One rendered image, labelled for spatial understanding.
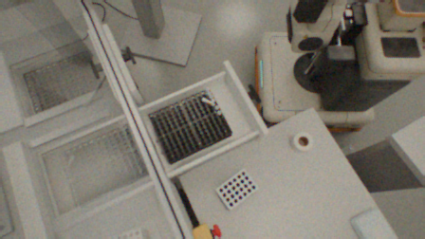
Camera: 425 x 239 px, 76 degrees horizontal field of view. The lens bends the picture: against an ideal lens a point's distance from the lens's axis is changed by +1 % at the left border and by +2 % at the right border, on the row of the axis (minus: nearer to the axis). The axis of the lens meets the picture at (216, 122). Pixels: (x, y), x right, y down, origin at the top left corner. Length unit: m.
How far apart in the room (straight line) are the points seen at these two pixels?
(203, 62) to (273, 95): 0.64
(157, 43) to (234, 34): 0.58
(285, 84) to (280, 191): 0.83
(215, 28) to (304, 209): 1.55
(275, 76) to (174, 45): 0.79
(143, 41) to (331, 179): 1.58
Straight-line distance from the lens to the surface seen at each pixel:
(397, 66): 1.30
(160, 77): 1.98
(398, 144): 1.23
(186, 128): 0.87
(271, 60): 1.74
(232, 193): 0.94
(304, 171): 1.04
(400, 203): 2.10
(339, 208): 1.07
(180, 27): 2.15
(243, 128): 0.94
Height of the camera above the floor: 1.73
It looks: 72 degrees down
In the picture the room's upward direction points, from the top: 5 degrees clockwise
